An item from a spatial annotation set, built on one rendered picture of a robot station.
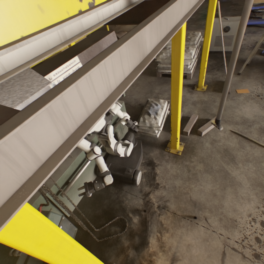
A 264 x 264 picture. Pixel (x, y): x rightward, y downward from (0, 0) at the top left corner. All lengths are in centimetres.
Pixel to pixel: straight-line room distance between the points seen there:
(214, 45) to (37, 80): 447
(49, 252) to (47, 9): 78
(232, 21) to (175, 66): 344
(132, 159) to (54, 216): 123
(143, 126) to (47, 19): 248
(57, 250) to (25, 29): 75
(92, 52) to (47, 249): 185
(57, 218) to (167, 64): 360
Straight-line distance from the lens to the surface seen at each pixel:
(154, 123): 283
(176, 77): 194
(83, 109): 74
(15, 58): 105
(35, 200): 209
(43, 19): 55
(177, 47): 181
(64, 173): 212
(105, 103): 81
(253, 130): 325
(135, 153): 252
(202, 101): 363
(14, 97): 163
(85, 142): 154
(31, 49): 109
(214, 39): 531
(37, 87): 169
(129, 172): 230
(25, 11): 53
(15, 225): 66
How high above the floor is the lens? 216
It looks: 43 degrees down
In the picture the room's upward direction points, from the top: 11 degrees counter-clockwise
